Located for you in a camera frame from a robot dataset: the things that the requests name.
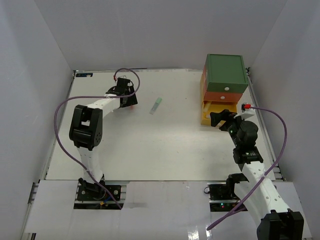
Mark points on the green drawer box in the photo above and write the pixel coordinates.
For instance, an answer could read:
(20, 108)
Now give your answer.
(225, 73)

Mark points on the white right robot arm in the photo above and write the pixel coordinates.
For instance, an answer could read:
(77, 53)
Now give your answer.
(274, 219)

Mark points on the yellow cap highlighter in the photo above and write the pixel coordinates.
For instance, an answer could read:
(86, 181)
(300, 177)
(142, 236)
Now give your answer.
(206, 109)

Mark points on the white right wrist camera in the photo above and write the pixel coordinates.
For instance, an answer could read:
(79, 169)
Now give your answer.
(246, 111)

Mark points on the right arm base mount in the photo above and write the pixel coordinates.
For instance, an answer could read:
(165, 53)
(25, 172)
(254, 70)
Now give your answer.
(220, 198)

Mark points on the yellow drawer box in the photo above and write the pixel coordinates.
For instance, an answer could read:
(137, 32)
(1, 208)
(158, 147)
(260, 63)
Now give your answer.
(217, 110)

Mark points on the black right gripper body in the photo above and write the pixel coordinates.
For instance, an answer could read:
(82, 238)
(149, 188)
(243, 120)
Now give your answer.
(232, 125)

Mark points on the blue label sticker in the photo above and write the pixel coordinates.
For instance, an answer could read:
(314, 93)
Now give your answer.
(83, 75)

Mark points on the orange drawer box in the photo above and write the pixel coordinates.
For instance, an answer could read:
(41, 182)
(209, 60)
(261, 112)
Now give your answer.
(217, 91)

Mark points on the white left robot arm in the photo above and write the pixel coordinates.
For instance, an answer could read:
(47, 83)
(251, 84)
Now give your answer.
(86, 132)

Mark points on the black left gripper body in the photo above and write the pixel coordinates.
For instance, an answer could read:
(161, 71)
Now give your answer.
(131, 100)

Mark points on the green cap highlighter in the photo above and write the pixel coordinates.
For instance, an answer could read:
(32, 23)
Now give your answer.
(155, 105)

